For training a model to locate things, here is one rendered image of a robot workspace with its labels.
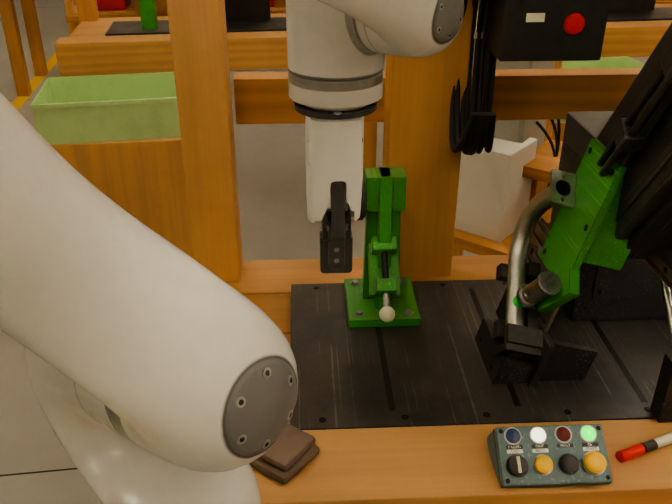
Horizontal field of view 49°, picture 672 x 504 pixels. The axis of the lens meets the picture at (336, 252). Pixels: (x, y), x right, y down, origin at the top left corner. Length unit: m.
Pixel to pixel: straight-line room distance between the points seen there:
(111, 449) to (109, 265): 0.21
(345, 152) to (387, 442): 0.57
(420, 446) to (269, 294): 0.52
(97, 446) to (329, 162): 0.30
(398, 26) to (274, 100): 0.92
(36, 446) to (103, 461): 1.97
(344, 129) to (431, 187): 0.82
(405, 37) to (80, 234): 0.27
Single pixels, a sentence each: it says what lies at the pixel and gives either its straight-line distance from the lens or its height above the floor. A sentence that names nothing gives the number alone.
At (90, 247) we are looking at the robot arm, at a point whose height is 1.46.
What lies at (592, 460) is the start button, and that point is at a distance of 1.08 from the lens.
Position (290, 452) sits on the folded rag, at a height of 0.93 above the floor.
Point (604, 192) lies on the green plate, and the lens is 1.11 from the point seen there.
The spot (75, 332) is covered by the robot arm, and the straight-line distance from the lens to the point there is 0.45.
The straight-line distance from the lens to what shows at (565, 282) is 1.14.
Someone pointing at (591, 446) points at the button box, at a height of 0.94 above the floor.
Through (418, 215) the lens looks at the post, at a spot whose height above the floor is 1.02.
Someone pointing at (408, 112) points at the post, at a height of 1.23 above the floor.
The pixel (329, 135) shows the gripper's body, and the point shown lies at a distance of 0.63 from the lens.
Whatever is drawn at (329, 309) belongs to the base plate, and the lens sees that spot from 1.38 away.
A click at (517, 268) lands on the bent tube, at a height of 1.05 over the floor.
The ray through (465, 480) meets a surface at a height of 0.90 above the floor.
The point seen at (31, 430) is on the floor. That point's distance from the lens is 2.65.
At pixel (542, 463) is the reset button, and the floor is 0.94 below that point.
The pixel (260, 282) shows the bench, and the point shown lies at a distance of 1.51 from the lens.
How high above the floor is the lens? 1.65
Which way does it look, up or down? 28 degrees down
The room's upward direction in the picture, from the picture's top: straight up
